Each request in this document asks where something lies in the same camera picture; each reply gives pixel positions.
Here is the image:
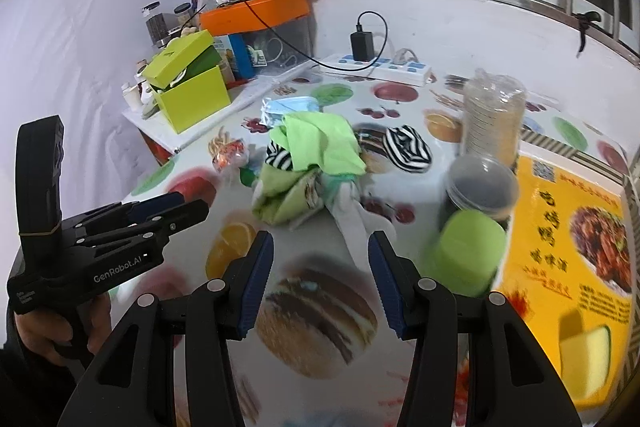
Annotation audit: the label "yellow printed box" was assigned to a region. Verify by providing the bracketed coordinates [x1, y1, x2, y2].
[492, 142, 637, 414]

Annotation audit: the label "red snack packet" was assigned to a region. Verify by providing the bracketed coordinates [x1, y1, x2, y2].
[212, 143, 250, 174]

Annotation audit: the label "fruit-printed tablecloth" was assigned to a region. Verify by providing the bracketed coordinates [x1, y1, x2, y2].
[115, 62, 632, 427]

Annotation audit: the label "white side shelf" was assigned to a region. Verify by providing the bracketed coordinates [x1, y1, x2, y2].
[122, 57, 321, 154]

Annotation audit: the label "light green cloth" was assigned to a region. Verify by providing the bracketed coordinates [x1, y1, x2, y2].
[270, 112, 368, 175]

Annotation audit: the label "small white bottles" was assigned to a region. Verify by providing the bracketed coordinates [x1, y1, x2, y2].
[122, 82, 145, 111]

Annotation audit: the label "green and white printed cloth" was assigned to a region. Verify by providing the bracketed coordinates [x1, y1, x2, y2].
[251, 167, 362, 227]

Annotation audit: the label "black cable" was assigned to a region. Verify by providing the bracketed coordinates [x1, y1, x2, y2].
[239, 0, 390, 74]

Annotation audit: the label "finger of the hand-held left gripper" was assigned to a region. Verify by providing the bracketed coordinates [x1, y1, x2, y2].
[75, 192, 184, 229]
[75, 199, 210, 258]

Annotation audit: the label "small striped sock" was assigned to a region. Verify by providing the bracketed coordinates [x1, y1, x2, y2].
[384, 125, 434, 174]

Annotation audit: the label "blue carton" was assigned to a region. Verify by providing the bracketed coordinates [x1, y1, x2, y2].
[212, 34, 257, 82]

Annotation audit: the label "yellow sponge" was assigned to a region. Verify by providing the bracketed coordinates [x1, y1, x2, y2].
[557, 324, 614, 401]

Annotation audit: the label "dark clear plastic container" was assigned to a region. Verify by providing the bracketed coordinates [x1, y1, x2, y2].
[440, 154, 521, 229]

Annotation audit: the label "small glass jar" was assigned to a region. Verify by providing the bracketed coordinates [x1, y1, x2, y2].
[172, 2, 194, 30]

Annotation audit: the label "large striped sock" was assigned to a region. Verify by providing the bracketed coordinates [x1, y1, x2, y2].
[264, 139, 294, 172]

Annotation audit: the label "black charger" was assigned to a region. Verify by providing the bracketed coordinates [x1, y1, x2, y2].
[350, 24, 375, 62]

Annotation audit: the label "green plush toy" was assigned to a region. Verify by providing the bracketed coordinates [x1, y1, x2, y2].
[419, 209, 509, 299]

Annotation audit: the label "black tie on railing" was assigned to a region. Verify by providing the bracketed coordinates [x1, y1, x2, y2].
[574, 11, 602, 56]

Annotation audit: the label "white power strip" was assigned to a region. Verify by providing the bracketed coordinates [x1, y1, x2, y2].
[320, 52, 434, 88]

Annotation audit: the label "bagged stack of clear cups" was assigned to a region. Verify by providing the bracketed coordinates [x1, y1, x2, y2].
[460, 69, 529, 168]

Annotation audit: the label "green cardboard box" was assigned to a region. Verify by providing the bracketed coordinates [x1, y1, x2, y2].
[143, 29, 232, 134]

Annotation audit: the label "person's left hand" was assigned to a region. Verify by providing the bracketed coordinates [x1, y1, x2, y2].
[14, 294, 113, 364]

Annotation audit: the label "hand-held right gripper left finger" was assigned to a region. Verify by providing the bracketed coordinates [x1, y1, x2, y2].
[57, 231, 275, 427]

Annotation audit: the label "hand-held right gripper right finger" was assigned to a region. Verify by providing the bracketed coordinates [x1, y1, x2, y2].
[367, 231, 583, 427]

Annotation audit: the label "orange-lid clear plastic box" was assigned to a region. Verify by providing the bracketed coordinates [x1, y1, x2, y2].
[199, 0, 314, 80]

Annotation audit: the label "blue face masks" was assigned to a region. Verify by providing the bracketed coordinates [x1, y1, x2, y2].
[260, 96, 321, 128]

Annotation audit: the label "dark-filled glass jar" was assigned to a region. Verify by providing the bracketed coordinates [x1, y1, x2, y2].
[142, 2, 169, 48]

